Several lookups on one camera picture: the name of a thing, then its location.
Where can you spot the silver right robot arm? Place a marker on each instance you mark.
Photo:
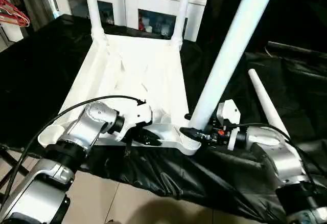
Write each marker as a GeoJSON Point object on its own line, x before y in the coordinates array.
{"type": "Point", "coordinates": [281, 157]}

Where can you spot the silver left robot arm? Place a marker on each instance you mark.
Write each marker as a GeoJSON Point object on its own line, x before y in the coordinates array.
{"type": "Point", "coordinates": [76, 137]}

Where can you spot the black furniture with yellow label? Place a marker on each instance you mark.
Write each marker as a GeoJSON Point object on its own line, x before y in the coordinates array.
{"type": "Point", "coordinates": [286, 4]}

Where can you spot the white plastic table leg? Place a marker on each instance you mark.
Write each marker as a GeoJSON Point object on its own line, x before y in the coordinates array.
{"type": "Point", "coordinates": [232, 45]}
{"type": "Point", "coordinates": [268, 104]}
{"type": "Point", "coordinates": [183, 12]}
{"type": "Point", "coordinates": [94, 9]}

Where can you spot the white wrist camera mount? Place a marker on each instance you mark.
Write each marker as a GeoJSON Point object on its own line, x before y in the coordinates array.
{"type": "Point", "coordinates": [228, 114]}
{"type": "Point", "coordinates": [137, 115]}

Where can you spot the white plastic table top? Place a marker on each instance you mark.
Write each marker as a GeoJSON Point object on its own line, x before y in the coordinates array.
{"type": "Point", "coordinates": [133, 75]}

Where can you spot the red patterned object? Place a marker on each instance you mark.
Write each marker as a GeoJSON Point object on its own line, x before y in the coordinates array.
{"type": "Point", "coordinates": [13, 14]}

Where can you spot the black metal stand leg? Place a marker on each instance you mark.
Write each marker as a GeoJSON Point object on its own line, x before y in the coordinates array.
{"type": "Point", "coordinates": [13, 170]}

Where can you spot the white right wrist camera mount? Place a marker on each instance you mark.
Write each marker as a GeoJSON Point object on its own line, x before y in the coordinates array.
{"type": "Point", "coordinates": [228, 114]}

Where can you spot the black work mat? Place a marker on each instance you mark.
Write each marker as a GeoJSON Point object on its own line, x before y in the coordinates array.
{"type": "Point", "coordinates": [41, 65]}

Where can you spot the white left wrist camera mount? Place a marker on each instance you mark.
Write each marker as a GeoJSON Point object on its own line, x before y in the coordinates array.
{"type": "Point", "coordinates": [137, 115]}

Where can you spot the white cabinet with glass doors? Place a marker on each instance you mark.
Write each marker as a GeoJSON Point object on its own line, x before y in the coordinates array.
{"type": "Point", "coordinates": [133, 1]}

